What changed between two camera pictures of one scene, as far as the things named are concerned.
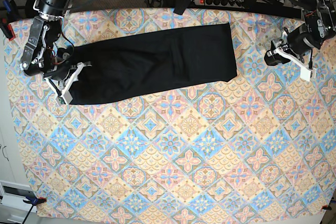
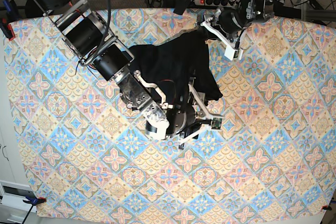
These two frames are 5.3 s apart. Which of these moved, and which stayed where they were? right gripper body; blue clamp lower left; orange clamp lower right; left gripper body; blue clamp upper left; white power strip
Moved: right gripper body; left gripper body
Stayed: blue clamp upper left; orange clamp lower right; blue clamp lower left; white power strip
